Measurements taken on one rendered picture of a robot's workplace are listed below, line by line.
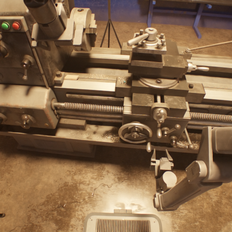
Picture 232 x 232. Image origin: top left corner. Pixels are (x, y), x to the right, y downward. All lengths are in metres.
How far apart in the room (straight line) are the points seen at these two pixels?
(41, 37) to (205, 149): 0.49
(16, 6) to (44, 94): 0.49
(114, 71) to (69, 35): 0.95
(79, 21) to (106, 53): 0.44
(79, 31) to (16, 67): 0.71
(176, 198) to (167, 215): 1.00
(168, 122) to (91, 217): 0.80
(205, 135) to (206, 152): 0.04
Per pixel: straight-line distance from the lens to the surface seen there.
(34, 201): 1.74
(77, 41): 0.51
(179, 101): 1.02
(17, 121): 1.38
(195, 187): 0.52
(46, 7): 0.43
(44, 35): 0.52
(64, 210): 1.64
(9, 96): 1.28
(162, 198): 0.74
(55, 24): 0.47
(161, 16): 4.32
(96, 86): 1.11
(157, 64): 0.93
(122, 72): 1.41
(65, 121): 1.43
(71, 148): 1.70
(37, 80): 1.18
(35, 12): 0.44
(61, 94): 1.25
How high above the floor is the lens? 1.56
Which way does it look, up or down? 50 degrees down
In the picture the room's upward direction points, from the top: straight up
